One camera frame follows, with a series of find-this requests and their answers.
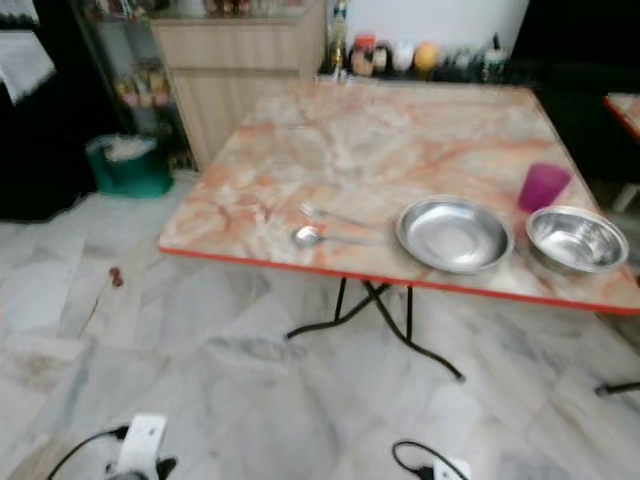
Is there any black tall furniture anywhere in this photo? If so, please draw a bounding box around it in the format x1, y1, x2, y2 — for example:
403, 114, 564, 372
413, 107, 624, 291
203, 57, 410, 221
0, 0, 101, 223

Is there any green basket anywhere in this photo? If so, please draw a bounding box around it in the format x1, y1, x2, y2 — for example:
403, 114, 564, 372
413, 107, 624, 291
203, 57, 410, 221
86, 134, 173, 198

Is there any white lace cloth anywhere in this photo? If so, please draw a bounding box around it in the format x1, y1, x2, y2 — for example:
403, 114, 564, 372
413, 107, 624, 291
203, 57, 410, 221
0, 30, 56, 104

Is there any glass display shelf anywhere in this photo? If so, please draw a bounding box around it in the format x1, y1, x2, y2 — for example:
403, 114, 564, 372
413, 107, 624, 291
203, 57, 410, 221
75, 0, 196, 166

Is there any light wooden cabinet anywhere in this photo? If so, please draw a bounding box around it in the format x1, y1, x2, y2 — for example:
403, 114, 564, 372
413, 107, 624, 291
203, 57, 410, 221
150, 5, 329, 171

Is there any steel spoon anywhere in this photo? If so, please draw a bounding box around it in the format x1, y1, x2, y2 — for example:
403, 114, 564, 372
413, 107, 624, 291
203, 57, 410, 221
292, 226, 386, 249

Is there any steel fork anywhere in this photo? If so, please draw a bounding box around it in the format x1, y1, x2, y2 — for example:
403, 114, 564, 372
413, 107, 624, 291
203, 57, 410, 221
300, 203, 396, 231

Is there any tall gold green bottle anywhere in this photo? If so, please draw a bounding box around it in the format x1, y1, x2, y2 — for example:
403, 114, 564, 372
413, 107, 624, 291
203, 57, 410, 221
327, 0, 352, 77

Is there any red lidded jar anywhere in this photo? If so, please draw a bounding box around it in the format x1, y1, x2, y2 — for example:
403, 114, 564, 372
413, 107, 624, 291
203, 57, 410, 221
350, 34, 377, 78

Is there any dark round jar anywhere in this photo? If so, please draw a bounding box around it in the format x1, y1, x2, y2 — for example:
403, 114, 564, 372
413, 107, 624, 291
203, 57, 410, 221
374, 44, 394, 76

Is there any white ball ornament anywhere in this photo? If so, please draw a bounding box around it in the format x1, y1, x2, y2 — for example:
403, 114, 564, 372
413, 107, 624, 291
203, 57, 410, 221
392, 42, 416, 74

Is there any round steel plate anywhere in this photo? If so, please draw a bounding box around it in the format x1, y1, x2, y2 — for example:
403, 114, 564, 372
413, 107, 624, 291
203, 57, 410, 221
396, 195, 514, 274

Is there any orange ball ornament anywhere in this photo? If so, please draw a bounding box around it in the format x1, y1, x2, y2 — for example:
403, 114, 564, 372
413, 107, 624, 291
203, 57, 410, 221
413, 42, 439, 74

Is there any dark bottle with green label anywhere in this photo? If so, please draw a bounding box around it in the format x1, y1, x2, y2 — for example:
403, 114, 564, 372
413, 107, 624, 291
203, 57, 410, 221
482, 34, 507, 83

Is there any purple plastic cup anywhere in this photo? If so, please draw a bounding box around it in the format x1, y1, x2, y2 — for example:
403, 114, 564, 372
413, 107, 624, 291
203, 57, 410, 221
518, 162, 573, 213

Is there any steel bowl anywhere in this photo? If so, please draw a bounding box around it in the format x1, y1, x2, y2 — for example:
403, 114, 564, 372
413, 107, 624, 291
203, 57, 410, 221
526, 205, 630, 276

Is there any black television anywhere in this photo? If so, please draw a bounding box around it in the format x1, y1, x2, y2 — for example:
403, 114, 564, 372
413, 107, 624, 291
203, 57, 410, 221
510, 0, 640, 69

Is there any single black table leg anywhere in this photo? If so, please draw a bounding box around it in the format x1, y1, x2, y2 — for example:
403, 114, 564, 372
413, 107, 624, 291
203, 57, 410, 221
596, 381, 640, 397

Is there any red edged marble side table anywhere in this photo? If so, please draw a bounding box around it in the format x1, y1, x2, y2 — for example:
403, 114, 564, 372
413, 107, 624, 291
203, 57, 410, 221
604, 92, 640, 139

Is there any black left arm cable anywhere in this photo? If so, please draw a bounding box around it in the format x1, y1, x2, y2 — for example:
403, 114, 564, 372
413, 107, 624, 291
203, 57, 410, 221
46, 426, 129, 480

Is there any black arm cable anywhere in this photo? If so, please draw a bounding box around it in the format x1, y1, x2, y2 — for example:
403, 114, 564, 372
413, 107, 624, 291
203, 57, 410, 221
392, 440, 446, 480
46, 426, 129, 480

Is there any black crossed table leg frame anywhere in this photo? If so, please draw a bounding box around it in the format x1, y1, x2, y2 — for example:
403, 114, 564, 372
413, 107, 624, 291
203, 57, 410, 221
285, 278, 466, 383

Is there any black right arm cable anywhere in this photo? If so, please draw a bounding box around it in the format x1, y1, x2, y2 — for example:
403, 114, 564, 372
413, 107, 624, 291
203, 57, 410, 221
392, 440, 446, 480

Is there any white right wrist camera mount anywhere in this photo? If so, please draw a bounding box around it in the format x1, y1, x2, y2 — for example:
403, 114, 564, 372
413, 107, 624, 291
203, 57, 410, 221
435, 458, 471, 480

